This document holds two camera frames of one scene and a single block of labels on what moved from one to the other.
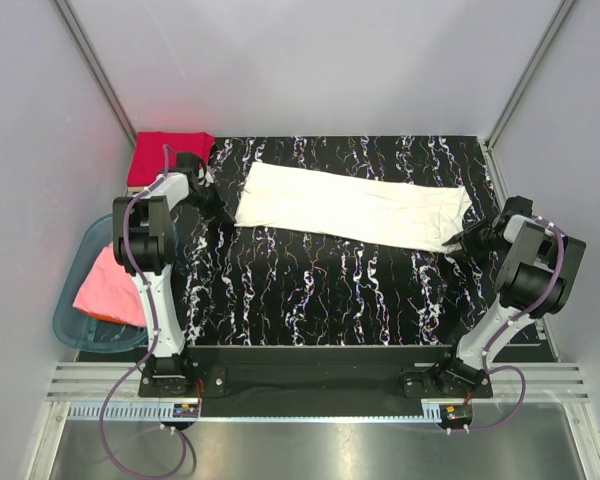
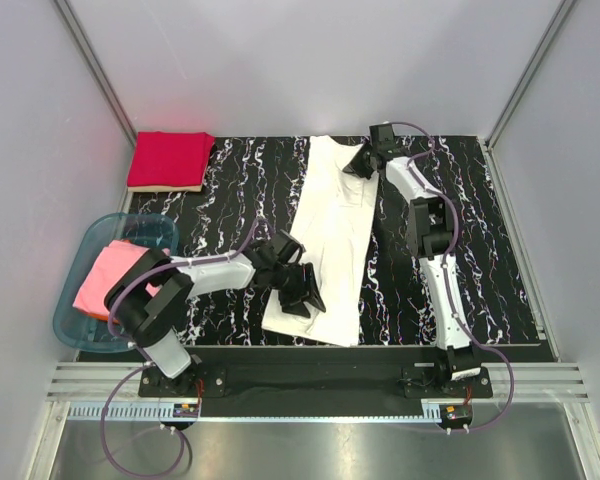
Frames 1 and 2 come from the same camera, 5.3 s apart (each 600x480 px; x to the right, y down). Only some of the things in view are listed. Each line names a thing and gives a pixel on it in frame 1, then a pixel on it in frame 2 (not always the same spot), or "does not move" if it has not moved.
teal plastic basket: x=86 y=332 does not move
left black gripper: x=218 y=214 -> x=295 y=299
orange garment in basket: x=103 y=317 does not move
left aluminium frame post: x=65 y=9 does not move
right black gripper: x=466 y=237 -> x=354 y=168
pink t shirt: x=110 y=291 does not move
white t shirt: x=353 y=208 -> x=332 y=221
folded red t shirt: x=148 y=161 does not move
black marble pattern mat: x=260 y=287 does not move
